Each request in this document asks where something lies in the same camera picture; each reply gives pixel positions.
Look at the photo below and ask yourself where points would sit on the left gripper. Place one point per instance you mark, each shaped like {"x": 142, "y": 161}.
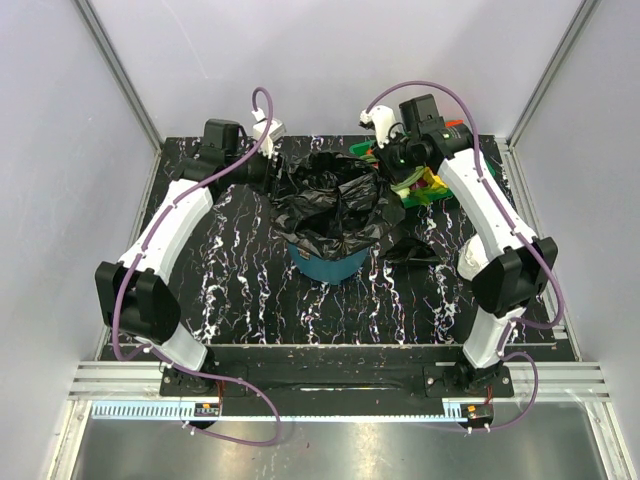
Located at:
{"x": 275, "y": 179}

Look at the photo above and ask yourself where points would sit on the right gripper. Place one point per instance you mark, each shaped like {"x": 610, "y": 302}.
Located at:
{"x": 392, "y": 174}

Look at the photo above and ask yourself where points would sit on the black trash bag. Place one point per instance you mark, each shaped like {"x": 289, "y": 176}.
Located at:
{"x": 331, "y": 205}

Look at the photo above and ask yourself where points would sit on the teal plastic trash bin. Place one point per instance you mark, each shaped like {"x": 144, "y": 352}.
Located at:
{"x": 327, "y": 271}

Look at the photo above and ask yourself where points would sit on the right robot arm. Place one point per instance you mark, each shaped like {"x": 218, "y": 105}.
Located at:
{"x": 518, "y": 261}

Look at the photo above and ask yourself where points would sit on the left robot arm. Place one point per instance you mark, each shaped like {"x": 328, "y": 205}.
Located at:
{"x": 134, "y": 294}

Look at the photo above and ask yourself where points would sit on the green plastic vegetable tray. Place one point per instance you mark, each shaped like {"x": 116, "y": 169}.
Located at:
{"x": 412, "y": 192}

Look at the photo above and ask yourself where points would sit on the yellow white cabbage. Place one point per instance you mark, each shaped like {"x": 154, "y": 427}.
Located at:
{"x": 434, "y": 183}

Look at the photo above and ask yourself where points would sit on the small black bag roll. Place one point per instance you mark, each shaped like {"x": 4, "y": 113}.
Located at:
{"x": 411, "y": 252}

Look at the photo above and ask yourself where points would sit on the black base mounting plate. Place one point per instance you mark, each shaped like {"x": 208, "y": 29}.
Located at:
{"x": 339, "y": 381}

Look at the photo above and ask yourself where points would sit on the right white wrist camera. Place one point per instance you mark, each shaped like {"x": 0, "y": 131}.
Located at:
{"x": 382, "y": 120}

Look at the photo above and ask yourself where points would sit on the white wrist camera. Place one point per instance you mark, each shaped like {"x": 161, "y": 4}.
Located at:
{"x": 382, "y": 120}
{"x": 275, "y": 130}

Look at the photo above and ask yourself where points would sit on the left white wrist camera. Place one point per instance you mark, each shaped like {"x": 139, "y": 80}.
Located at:
{"x": 275, "y": 130}

